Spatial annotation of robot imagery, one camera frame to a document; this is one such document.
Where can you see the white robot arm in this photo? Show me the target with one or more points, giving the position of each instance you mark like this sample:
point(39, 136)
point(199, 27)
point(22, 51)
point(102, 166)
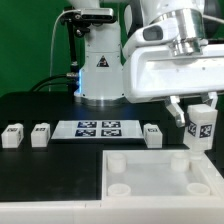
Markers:
point(101, 77)

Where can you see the black camera on stand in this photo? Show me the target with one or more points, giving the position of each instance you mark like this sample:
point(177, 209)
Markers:
point(82, 19)

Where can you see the white square tabletop tray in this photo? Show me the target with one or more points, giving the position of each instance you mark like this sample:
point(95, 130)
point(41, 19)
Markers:
point(144, 174)

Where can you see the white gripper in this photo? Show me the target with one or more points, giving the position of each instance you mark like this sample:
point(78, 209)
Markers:
point(152, 72)

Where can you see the white sheet with markers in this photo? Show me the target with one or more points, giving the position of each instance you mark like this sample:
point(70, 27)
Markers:
point(98, 129)

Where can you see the white front barrier rail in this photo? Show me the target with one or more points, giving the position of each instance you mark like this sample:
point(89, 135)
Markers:
point(152, 210)

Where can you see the black camera stand pole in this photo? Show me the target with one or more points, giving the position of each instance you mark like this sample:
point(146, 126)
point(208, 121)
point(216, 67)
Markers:
point(73, 57)

